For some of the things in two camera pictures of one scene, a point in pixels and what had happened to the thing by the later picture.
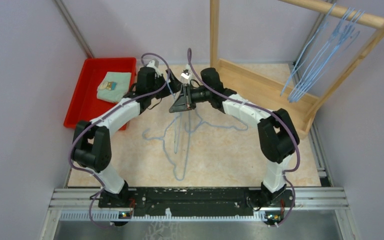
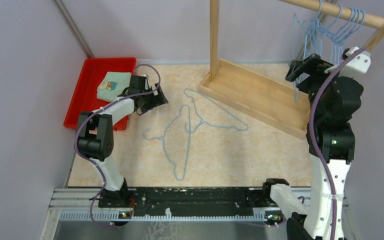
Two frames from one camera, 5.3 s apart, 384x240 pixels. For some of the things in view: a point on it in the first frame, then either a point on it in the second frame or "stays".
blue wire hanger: x=163 y=139 stays
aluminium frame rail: x=84 y=204 stays
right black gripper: x=185 y=102 → x=313 y=65
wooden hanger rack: x=304 y=112 stays
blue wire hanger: x=176 y=149 → x=312 y=28
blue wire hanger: x=344 y=33 → x=340 y=42
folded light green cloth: x=114 y=86 stays
